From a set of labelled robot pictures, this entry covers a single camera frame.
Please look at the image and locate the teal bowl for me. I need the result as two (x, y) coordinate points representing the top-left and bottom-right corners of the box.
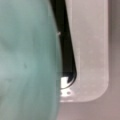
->
(0, 0), (62, 120)

